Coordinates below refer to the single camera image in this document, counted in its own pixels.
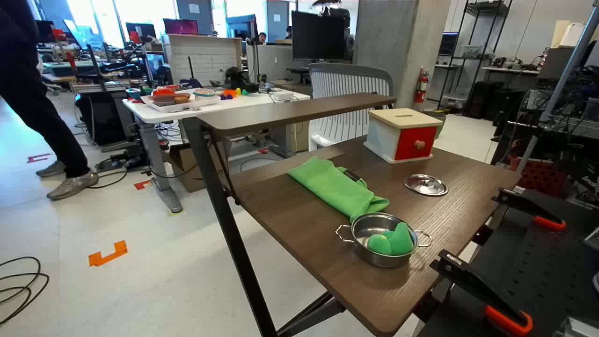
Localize green yellow plush toy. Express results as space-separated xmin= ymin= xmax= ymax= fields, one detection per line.
xmin=365 ymin=221 xmax=418 ymax=256

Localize small steel pot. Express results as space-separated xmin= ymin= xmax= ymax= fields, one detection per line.
xmin=333 ymin=211 xmax=434 ymax=269

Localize silver steel pot lid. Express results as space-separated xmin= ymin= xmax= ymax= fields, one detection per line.
xmin=403 ymin=172 xmax=449 ymax=198

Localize green microfibre cloth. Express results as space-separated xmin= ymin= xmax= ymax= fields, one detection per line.
xmin=287 ymin=155 xmax=391 ymax=221

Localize brown raised table shelf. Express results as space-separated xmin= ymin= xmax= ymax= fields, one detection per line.
xmin=195 ymin=91 xmax=399 ymax=133

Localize white box with red drawer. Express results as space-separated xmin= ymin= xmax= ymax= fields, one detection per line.
xmin=363 ymin=106 xmax=446 ymax=164

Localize grey white slatted panel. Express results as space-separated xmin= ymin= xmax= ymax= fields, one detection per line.
xmin=307 ymin=63 xmax=395 ymax=149

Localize brown cardboard box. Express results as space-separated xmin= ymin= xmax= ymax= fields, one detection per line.
xmin=167 ymin=144 xmax=208 ymax=194

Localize large black monitor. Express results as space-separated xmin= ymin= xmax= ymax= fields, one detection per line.
xmin=290 ymin=7 xmax=352 ymax=61

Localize white partition panel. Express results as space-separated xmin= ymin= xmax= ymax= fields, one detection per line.
xmin=167 ymin=33 xmax=245 ymax=86

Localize red fire extinguisher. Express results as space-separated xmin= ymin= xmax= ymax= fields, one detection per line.
xmin=412 ymin=65 xmax=433 ymax=106

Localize orange red bowls on desk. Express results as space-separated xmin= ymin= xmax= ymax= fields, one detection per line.
xmin=150 ymin=84 xmax=193 ymax=106

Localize white standing desk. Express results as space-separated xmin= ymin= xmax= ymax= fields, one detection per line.
xmin=120 ymin=86 xmax=313 ymax=215

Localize grey concrete column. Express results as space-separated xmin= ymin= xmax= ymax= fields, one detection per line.
xmin=352 ymin=0 xmax=453 ymax=108

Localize monitor with purple screen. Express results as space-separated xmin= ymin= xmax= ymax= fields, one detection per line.
xmin=163 ymin=16 xmax=201 ymax=37

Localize monitor with red blue screen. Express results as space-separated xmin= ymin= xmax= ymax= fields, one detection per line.
xmin=124 ymin=20 xmax=157 ymax=45

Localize red perforated crate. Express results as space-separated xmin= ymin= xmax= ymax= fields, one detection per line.
xmin=507 ymin=155 xmax=569 ymax=198

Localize grey metal pole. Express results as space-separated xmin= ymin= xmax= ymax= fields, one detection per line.
xmin=513 ymin=5 xmax=599 ymax=176

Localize person in dark clothes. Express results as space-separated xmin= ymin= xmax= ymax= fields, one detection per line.
xmin=0 ymin=0 xmax=101 ymax=202

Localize black metal table frame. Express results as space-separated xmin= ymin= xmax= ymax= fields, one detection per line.
xmin=184 ymin=118 xmax=352 ymax=337

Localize black power strip with cables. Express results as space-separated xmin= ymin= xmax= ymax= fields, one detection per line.
xmin=92 ymin=138 xmax=152 ymax=177

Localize black wire shelf rack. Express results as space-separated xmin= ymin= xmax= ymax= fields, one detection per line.
xmin=436 ymin=0 xmax=517 ymax=110

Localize black clamp with orange handle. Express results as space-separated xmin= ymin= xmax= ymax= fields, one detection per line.
xmin=429 ymin=249 xmax=536 ymax=337
xmin=493 ymin=185 xmax=569 ymax=234

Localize black floor cable loops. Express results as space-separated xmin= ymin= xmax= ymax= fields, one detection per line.
xmin=0 ymin=254 xmax=53 ymax=325

